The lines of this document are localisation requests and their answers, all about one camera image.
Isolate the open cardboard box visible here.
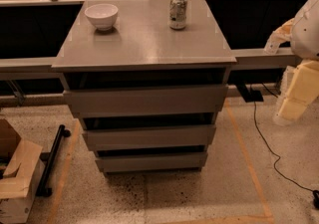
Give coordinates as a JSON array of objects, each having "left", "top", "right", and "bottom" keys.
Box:
[{"left": 0, "top": 118, "right": 44, "bottom": 224}]

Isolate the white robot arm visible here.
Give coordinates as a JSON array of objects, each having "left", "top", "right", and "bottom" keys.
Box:
[{"left": 264, "top": 0, "right": 319, "bottom": 125}]

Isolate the black metal stand bar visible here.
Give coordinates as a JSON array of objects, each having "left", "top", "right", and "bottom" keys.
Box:
[{"left": 36, "top": 124, "right": 71, "bottom": 197}]

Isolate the grey top drawer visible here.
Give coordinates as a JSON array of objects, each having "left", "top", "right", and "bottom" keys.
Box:
[{"left": 64, "top": 85, "right": 227, "bottom": 117}]

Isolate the grey metal rail frame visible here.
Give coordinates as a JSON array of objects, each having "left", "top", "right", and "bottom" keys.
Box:
[{"left": 0, "top": 0, "right": 319, "bottom": 82}]

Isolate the black floor cable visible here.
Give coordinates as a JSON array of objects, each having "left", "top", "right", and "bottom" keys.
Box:
[{"left": 253, "top": 82, "right": 319, "bottom": 210}]

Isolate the grey middle drawer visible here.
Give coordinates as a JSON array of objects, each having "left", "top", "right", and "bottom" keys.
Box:
[{"left": 83, "top": 124, "right": 216, "bottom": 151}]

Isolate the grey bottom drawer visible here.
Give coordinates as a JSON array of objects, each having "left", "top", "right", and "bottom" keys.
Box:
[{"left": 96, "top": 152, "right": 207, "bottom": 172}]

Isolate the grey drawer cabinet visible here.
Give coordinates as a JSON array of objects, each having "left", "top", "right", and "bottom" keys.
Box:
[{"left": 52, "top": 0, "right": 236, "bottom": 159}]

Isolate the crushed white soda can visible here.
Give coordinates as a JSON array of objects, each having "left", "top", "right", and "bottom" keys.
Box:
[{"left": 169, "top": 0, "right": 187, "bottom": 30}]

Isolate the white ceramic bowl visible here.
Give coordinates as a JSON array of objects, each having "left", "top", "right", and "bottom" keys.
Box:
[{"left": 85, "top": 4, "right": 119, "bottom": 31}]

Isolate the grey drawer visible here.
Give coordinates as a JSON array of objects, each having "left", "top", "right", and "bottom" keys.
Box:
[
  {"left": 83, "top": 124, "right": 216, "bottom": 151},
  {"left": 64, "top": 85, "right": 227, "bottom": 117},
  {"left": 96, "top": 152, "right": 207, "bottom": 172}
]

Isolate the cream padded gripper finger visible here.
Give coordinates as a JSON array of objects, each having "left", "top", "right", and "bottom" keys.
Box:
[
  {"left": 273, "top": 60, "right": 319, "bottom": 125},
  {"left": 264, "top": 19, "right": 293, "bottom": 54}
]

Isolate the black table bracket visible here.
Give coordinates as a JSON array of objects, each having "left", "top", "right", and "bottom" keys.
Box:
[{"left": 236, "top": 84, "right": 263, "bottom": 103}]

